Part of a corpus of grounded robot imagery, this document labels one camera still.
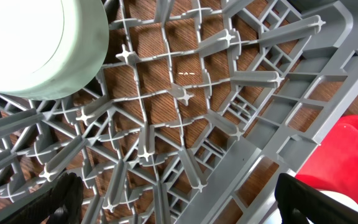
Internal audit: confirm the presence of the pale green bowl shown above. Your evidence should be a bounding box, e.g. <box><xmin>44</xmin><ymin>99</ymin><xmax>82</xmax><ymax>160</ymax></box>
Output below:
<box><xmin>0</xmin><ymin>0</ymin><xmax>109</xmax><ymax>100</ymax></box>

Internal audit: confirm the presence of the grey plastic dishwasher rack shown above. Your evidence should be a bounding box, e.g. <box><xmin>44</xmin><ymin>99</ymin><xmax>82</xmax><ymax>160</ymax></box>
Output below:
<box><xmin>0</xmin><ymin>0</ymin><xmax>358</xmax><ymax>223</ymax></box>

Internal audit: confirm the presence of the large light blue plate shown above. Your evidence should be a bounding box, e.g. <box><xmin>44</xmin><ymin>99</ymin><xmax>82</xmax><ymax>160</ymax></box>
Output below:
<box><xmin>264</xmin><ymin>190</ymin><xmax>358</xmax><ymax>224</ymax></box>

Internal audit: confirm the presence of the red plastic serving tray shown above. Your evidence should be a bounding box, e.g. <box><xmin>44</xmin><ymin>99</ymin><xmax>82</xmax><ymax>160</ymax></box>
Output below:
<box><xmin>296</xmin><ymin>115</ymin><xmax>358</xmax><ymax>204</ymax></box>

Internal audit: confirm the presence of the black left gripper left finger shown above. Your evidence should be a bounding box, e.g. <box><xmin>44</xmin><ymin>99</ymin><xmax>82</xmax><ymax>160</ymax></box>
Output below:
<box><xmin>6</xmin><ymin>173</ymin><xmax>83</xmax><ymax>224</ymax></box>

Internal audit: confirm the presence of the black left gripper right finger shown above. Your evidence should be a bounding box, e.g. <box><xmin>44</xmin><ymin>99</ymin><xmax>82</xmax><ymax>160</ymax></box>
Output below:
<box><xmin>274</xmin><ymin>173</ymin><xmax>358</xmax><ymax>224</ymax></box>

